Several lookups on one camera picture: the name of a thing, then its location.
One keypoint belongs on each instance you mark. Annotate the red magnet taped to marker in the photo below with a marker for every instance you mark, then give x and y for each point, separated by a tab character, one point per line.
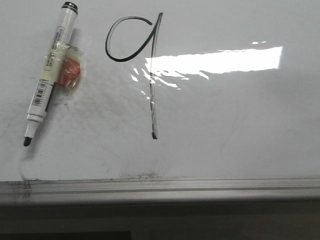
71	67

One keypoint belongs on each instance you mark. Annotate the white black whiteboard marker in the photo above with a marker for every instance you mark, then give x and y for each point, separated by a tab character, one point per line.
50	72

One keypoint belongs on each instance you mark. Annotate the white whiteboard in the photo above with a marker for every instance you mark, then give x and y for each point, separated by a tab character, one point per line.
170	88

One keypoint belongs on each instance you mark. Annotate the aluminium whiteboard frame rail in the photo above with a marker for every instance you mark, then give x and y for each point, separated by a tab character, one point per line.
154	191

